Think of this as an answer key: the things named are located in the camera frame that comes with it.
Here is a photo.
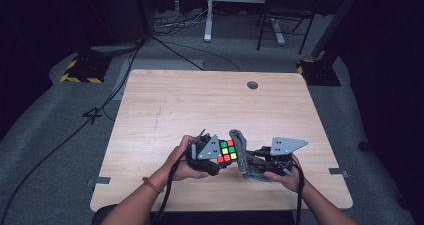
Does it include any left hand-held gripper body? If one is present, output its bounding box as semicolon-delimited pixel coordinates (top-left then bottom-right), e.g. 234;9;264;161
184;128;223;173

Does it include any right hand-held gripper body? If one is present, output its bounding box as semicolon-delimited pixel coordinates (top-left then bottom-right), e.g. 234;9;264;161
263;136;309;177

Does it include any grey cloth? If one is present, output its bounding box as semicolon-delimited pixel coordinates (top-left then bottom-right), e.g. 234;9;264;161
228;128;273;183

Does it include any multicoloured puzzle cube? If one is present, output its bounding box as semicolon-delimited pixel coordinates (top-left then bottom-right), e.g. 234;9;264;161
216;138;239;168

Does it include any person's right hand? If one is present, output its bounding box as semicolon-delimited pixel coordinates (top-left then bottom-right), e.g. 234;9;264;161
263;153;307;193

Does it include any person's left hand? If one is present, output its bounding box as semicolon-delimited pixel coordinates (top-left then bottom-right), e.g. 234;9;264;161
168;134;210;182

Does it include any person's dark clothing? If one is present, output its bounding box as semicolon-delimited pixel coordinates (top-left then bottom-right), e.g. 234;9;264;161
91;204;296;225

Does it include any grey tape piece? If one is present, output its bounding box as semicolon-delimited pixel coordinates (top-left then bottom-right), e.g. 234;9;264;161
328;167;351;179
85;176;112;188

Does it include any black caster wheel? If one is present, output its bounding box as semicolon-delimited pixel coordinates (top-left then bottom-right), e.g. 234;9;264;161
358;138;372;153

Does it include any black yellow striped stand base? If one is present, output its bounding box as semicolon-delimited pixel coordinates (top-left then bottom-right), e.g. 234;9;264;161
59;53;113;84
296;58;342;87

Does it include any black chair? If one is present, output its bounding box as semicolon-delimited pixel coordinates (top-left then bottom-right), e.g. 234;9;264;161
255;0;317;55

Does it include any grey slanted stand pole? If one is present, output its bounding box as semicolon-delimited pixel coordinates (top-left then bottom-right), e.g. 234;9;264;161
311;0;365;60

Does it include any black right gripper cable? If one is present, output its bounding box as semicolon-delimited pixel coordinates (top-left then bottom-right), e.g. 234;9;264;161
294;161;306;225

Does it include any red bracelet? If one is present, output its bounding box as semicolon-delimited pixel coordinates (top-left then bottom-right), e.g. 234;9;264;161
141;176;164;194

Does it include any thin black floor cable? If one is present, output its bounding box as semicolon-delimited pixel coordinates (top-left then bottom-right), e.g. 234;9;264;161
151;34;242;72

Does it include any bundle of floor cables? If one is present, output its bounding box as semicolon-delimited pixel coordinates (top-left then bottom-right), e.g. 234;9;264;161
152;4;209;37

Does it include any white desk frame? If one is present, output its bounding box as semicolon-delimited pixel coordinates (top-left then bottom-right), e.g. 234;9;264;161
203;0;287;47

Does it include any long black floor cable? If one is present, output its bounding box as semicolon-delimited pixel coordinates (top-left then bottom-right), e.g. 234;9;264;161
0;41;145;216

